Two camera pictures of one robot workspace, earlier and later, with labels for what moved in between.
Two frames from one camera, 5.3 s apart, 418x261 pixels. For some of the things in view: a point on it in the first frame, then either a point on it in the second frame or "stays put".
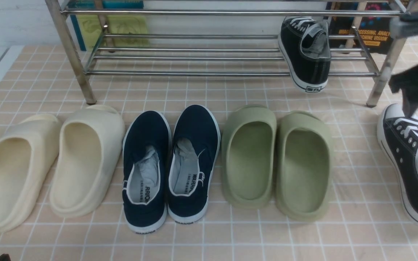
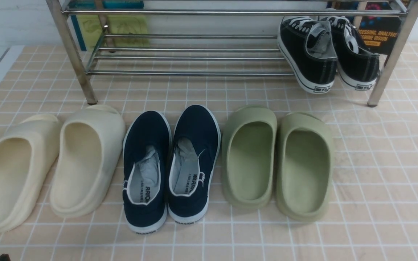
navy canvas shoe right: x=195 y=149 stays put
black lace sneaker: x=413 y=146 to x=358 y=66
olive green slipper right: x=304 y=166 stays put
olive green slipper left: x=249 y=156 stays put
